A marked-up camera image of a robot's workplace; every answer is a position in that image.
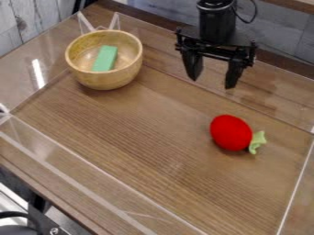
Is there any clear acrylic tray wall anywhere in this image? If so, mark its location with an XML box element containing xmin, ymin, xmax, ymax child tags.
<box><xmin>0</xmin><ymin>16</ymin><xmax>314</xmax><ymax>235</ymax></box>

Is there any black cable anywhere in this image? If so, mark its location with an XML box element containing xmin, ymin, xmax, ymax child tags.
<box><xmin>0</xmin><ymin>210</ymin><xmax>30</xmax><ymax>221</ymax></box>

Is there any red plush strawberry toy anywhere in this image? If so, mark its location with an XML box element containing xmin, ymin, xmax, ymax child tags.
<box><xmin>208</xmin><ymin>115</ymin><xmax>267</xmax><ymax>154</ymax></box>

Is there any green rectangular stick block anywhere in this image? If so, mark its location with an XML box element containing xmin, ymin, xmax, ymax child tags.
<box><xmin>92</xmin><ymin>45</ymin><xmax>117</xmax><ymax>72</ymax></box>

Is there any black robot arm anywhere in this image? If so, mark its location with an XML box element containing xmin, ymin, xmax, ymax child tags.
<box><xmin>175</xmin><ymin>0</ymin><xmax>257</xmax><ymax>89</ymax></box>

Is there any black metal bracket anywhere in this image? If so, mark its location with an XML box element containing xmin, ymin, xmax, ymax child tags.
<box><xmin>26</xmin><ymin>206</ymin><xmax>70</xmax><ymax>235</ymax></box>

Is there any light wooden bowl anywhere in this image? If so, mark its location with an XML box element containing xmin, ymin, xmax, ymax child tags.
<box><xmin>65</xmin><ymin>29</ymin><xmax>143</xmax><ymax>90</ymax></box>

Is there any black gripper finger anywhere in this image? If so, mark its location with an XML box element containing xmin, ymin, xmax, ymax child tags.
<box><xmin>224</xmin><ymin>59</ymin><xmax>245</xmax><ymax>89</ymax></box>
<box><xmin>181</xmin><ymin>50</ymin><xmax>203</xmax><ymax>81</ymax></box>

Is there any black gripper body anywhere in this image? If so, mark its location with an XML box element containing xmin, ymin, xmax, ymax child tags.
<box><xmin>175</xmin><ymin>3</ymin><xmax>257</xmax><ymax>67</ymax></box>

